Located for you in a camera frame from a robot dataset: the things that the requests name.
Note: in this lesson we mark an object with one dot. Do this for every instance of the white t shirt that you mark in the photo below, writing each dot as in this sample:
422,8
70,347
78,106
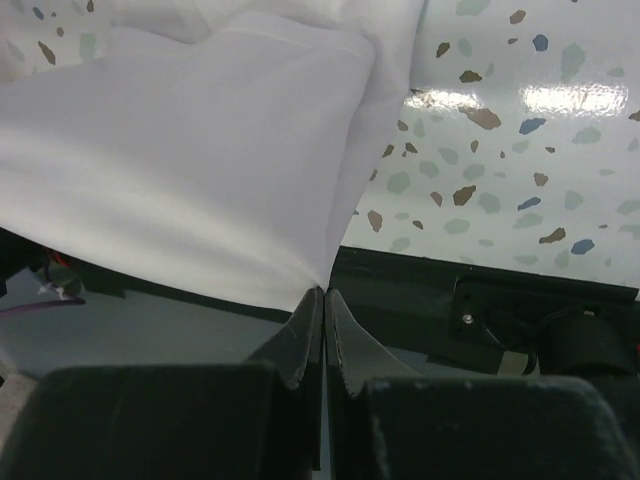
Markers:
229,167

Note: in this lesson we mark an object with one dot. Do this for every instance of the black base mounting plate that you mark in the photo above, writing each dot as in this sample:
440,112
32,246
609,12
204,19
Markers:
57,312

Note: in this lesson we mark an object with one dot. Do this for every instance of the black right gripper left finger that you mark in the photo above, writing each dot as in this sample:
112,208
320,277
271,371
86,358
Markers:
257,419

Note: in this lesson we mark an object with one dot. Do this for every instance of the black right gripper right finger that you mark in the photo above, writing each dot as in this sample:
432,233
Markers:
388,421

